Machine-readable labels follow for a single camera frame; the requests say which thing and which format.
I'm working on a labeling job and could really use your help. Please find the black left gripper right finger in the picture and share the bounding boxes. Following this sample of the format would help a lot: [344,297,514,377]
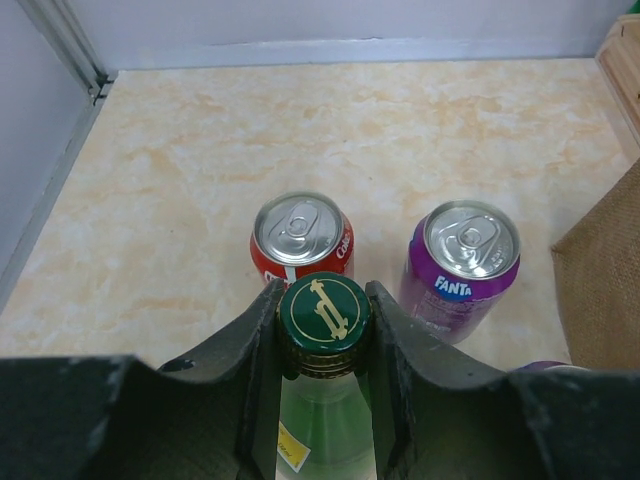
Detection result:
[365,281,639,479]

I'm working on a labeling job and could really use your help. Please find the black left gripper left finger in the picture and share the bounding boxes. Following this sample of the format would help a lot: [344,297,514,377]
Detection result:
[1,280,284,479]

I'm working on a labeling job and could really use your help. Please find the purple can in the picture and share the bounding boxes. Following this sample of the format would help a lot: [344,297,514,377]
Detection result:
[398,199,521,344]
[514,361,583,372]

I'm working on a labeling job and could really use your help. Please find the green glass bottle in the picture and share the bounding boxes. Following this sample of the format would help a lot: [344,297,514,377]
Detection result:
[276,272,375,479]

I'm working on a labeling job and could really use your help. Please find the red can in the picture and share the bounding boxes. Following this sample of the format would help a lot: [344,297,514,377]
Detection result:
[249,191,355,285]

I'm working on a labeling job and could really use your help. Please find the patterned canvas tote bag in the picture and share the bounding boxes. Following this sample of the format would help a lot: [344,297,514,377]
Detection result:
[551,163,639,369]

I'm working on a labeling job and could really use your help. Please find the wooden clothes rack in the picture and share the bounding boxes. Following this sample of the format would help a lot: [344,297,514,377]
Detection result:
[595,13,639,160]

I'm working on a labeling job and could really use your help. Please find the aluminium rail frame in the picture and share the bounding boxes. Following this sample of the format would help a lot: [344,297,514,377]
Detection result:
[1,1,115,302]

